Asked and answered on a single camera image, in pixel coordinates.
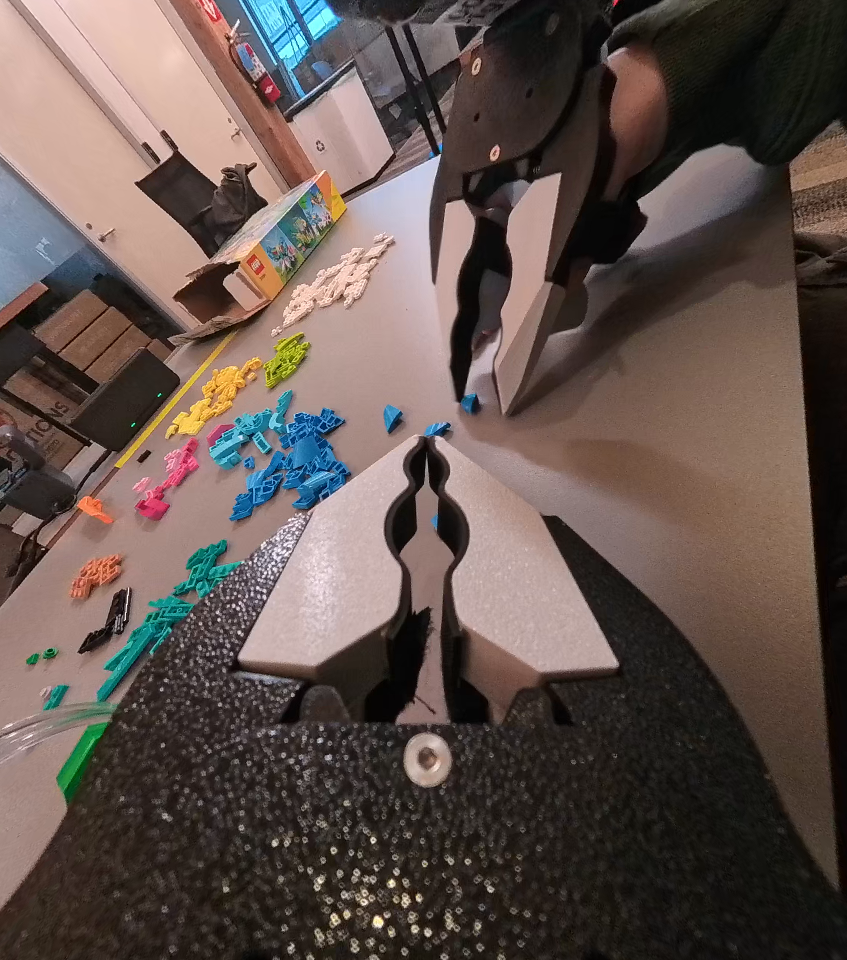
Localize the clear cable with white plug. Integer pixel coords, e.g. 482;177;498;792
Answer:
0;700;119;815

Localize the dark bag on chair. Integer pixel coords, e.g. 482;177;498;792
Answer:
194;162;269;249

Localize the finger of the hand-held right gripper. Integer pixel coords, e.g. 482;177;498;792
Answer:
429;168;511;404
493;174;569;418

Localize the red printed cardboard box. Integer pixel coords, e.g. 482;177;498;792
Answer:
0;396;89;468

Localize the person's right forearm green sleeve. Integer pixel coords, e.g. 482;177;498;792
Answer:
607;0;847;170

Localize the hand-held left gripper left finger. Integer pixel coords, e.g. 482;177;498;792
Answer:
237;433;436;710

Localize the pile of light blue lego bricks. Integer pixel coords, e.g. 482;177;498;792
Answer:
206;389;296;473

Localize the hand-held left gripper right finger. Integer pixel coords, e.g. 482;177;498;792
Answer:
427;435;621;725

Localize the torn brown cardboard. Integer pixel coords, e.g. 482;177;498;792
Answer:
167;250;275;347

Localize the black device with green light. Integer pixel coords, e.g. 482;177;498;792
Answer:
70;348;182;452

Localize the large green lego brick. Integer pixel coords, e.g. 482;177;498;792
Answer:
56;720;112;804

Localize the black office chair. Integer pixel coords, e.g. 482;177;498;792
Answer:
134;149;223;257

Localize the pile of yellow lego bricks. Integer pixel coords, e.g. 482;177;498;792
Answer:
165;357;264;439

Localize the cluster of black lego pieces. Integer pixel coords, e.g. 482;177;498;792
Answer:
77;588;133;654

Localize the white recycling bin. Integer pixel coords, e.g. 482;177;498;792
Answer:
284;70;399;197

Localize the pile of white lego bricks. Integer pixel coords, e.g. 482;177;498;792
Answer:
270;233;398;337

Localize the colourful lego set box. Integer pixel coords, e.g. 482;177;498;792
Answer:
221;170;349;302

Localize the pile of pink lego bricks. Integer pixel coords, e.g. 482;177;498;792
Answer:
131;423;238;521

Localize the grey camera device on stand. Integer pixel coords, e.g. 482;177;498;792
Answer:
0;426;77;519

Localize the yellow tape strip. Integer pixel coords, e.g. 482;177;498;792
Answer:
114;330;242;471

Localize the stack of brown cardboard boxes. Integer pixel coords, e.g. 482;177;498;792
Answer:
32;288;174;384

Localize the pile of teal lego bricks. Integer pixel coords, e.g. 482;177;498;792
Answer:
96;539;245;703

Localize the red fire extinguisher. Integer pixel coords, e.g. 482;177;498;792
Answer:
231;33;268;92

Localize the pile of lime lego bricks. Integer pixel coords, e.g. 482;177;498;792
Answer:
263;334;313;390

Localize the person's right hand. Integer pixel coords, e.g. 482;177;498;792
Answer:
603;43;677;201

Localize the pile of salmon lego bricks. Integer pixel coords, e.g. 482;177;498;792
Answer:
68;552;125;600

